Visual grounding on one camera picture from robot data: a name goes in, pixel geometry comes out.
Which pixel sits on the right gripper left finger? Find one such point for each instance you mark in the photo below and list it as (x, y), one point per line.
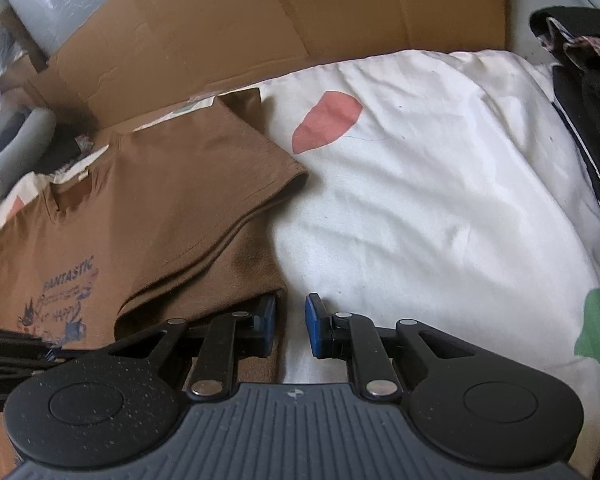
(247, 332)

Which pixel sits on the grey neck pillow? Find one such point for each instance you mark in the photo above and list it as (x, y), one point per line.
(24, 137)

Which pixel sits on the cream bear print bedsheet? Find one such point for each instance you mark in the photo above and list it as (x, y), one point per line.
(442, 187)

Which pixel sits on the folded black garment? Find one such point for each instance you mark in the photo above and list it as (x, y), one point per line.
(572, 36)

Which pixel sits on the brown t-shirt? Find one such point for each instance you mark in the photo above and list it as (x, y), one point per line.
(168, 222)

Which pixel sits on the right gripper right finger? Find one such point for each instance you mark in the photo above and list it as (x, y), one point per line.
(354, 339)

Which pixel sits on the flattened cardboard box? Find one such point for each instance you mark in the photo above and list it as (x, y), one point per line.
(135, 56)

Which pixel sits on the black cloth under pillow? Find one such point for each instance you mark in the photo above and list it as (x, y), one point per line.
(66, 148)

